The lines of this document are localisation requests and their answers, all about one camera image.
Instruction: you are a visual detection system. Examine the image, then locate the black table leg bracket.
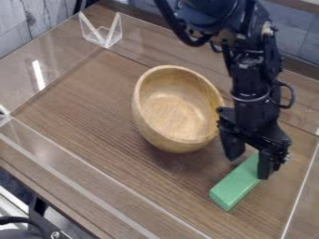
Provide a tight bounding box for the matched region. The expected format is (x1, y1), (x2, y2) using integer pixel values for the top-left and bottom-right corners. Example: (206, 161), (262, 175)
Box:
(29, 196), (73, 239)

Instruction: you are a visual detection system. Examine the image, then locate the round wooden bowl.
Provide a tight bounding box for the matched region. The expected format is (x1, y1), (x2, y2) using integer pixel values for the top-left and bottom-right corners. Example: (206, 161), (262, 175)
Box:
(133, 65), (225, 153)

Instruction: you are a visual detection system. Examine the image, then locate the clear acrylic tray wall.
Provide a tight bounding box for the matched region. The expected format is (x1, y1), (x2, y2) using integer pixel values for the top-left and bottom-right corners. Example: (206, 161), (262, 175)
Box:
(0, 104), (214, 239)

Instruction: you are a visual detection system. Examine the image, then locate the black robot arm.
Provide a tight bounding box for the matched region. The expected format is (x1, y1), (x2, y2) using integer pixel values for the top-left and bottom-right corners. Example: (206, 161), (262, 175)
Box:
(155, 0), (293, 179)

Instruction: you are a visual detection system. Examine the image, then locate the clear acrylic corner bracket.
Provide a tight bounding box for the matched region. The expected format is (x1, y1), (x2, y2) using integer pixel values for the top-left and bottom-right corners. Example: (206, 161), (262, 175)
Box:
(79, 12), (122, 49)

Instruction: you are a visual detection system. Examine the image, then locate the black cable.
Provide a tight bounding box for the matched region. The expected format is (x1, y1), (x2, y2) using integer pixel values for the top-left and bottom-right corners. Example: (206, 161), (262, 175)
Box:
(0, 214), (54, 239)

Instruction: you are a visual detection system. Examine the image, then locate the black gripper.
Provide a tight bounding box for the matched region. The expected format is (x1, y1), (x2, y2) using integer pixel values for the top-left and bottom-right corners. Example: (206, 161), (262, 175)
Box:
(217, 100), (291, 180)

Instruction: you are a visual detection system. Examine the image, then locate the green rectangular block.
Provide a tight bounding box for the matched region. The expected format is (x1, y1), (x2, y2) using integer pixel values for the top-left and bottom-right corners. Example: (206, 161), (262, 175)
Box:
(209, 152), (259, 211)

